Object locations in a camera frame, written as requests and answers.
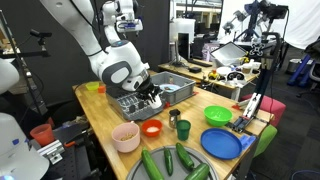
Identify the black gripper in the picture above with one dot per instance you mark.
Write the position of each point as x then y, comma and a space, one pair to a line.
146, 89

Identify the white mug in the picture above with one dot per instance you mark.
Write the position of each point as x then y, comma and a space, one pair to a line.
156, 104

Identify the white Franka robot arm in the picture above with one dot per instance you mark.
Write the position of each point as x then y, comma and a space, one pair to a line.
80, 26

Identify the small red bowl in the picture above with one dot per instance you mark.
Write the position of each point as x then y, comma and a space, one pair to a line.
151, 133

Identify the yellow-green bowl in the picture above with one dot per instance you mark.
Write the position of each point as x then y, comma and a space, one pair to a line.
92, 86

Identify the bright green bowl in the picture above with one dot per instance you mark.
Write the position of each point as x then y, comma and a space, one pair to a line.
218, 116

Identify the pale plate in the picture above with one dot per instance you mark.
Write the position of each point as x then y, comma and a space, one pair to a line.
170, 88

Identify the grey plastic tub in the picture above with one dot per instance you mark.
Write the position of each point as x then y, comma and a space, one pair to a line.
181, 90

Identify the stainless steel cup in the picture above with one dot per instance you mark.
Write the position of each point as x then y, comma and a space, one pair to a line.
174, 120

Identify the white rice heap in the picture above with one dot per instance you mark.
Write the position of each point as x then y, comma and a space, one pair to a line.
152, 129

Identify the wooden desk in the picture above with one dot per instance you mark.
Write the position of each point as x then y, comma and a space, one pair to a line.
186, 70

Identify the sliced nuts heap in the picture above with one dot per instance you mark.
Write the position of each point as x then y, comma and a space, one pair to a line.
127, 136

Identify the dark green plastic cup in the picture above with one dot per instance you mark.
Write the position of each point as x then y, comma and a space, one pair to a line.
183, 131

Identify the small orange block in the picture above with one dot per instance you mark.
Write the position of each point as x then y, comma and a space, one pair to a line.
102, 89

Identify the black power brick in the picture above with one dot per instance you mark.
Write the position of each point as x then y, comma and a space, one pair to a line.
195, 69

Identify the black computer monitor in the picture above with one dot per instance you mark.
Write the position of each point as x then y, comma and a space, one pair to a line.
183, 46

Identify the black keyboard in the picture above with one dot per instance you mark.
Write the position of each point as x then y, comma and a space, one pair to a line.
200, 62

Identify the yellow toy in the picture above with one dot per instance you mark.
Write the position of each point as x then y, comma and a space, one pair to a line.
213, 75

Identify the small dark green cucumber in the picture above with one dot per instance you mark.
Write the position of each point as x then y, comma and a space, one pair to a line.
168, 161

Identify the round grey tray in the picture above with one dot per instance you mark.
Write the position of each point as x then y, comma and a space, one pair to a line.
180, 173

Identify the blue plate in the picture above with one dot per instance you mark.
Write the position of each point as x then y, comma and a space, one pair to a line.
220, 144

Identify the white headset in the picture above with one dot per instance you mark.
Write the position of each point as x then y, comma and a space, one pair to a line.
236, 76

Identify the clear bin with grey lid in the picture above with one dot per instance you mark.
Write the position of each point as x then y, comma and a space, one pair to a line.
230, 53

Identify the blue plastic clamp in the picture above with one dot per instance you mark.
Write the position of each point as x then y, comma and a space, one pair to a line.
247, 140

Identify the aluminium profile block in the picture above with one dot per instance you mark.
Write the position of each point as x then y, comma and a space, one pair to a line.
51, 151

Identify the orange plastic cup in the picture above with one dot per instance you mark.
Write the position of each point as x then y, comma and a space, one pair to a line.
42, 135

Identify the pink stool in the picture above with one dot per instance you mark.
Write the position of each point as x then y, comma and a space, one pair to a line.
273, 106

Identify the green chair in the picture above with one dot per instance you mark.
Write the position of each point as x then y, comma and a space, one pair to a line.
266, 138

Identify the white dome with blue tape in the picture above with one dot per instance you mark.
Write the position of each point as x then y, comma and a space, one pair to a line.
20, 150

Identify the white rounded housing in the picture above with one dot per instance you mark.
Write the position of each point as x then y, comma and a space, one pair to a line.
8, 75

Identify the aluminium rail stand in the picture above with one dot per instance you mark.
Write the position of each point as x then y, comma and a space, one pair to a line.
253, 106

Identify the black camera on stand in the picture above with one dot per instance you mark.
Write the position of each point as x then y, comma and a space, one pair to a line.
40, 33

